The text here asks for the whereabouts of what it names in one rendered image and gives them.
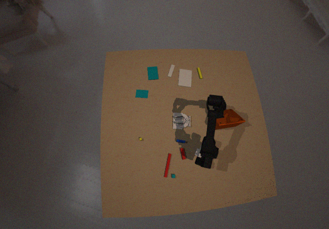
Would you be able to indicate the teal flat rectangular plate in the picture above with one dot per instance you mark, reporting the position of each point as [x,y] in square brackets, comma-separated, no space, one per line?
[152,73]

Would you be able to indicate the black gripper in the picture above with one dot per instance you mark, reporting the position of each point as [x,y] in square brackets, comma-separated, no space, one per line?
[198,159]

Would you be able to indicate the teal flat rectangular block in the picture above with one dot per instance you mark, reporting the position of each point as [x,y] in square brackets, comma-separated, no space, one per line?
[142,93]

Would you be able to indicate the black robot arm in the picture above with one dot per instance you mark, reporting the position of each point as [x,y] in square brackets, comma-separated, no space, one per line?
[208,149]

